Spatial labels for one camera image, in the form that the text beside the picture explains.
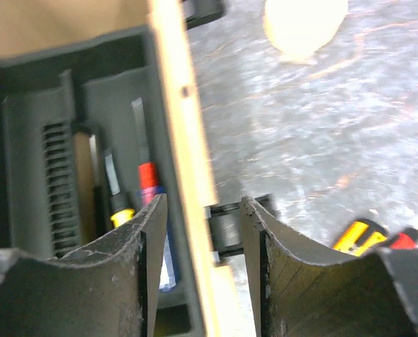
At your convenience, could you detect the tan plastic toolbox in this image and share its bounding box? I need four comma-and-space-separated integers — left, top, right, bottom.
0, 0, 280, 337

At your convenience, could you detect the black toolbox tray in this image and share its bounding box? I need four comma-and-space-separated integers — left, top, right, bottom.
0, 26, 206, 336

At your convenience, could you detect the yellow utility knife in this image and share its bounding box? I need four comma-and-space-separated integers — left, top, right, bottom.
332, 218, 388, 256

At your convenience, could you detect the blue red handle screwdriver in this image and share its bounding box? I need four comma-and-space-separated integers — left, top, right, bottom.
131, 98, 177, 292

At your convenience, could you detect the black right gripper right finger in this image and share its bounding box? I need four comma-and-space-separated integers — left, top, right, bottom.
240, 197, 418, 336

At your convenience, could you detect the red utility knife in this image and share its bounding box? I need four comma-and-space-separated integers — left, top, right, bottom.
388, 227, 418, 249

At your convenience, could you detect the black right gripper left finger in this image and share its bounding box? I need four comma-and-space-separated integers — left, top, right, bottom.
0, 194, 167, 336

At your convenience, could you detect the yellow handle screwdriver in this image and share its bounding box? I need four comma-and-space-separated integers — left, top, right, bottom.
103, 148, 135, 228

